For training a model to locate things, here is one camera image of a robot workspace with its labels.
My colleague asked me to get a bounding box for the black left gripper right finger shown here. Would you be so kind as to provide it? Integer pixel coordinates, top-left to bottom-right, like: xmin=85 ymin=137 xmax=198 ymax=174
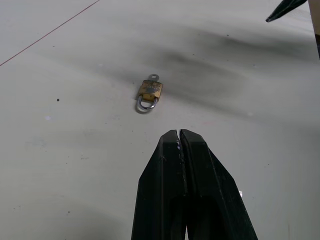
xmin=179 ymin=128 xmax=259 ymax=240

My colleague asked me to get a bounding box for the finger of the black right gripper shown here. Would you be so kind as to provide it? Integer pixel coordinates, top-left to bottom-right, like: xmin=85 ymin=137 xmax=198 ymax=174
xmin=265 ymin=0 xmax=308 ymax=24

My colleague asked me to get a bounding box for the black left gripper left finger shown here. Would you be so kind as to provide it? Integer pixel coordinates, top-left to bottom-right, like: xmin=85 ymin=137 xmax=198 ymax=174
xmin=130 ymin=129 xmax=188 ymax=240

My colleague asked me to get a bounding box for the brass padlock with steel shackle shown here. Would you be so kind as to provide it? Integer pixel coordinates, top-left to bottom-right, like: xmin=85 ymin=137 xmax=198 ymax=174
xmin=135 ymin=79 xmax=164 ymax=113

